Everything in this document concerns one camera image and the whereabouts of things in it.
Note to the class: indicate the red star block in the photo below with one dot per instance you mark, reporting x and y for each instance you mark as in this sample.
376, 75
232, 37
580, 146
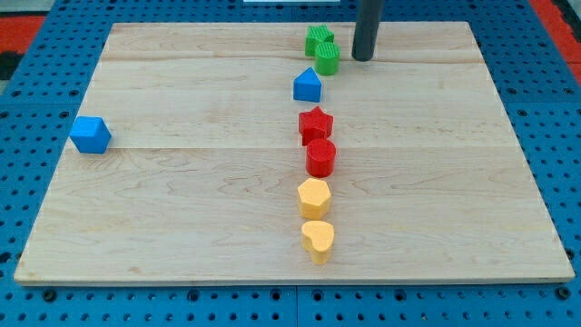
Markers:
315, 124

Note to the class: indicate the green star block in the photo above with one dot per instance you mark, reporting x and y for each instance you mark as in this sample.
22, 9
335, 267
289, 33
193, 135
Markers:
317, 34

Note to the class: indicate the red cylinder block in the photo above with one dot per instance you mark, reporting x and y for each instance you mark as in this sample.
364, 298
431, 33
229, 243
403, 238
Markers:
320, 157

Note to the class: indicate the yellow hexagon block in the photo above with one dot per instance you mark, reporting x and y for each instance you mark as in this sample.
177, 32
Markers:
314, 198

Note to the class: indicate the yellow heart block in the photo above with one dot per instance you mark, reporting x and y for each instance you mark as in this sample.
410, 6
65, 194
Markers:
317, 240

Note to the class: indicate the blue triangular prism block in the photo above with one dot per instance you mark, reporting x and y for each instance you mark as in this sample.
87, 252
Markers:
307, 86

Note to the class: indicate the light wooden board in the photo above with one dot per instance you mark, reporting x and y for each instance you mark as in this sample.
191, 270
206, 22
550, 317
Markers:
199, 183

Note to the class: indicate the green cylinder block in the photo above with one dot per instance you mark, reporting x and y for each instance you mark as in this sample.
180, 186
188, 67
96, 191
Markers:
327, 58

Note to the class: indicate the blue cube block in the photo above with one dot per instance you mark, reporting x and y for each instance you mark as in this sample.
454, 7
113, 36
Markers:
90, 135

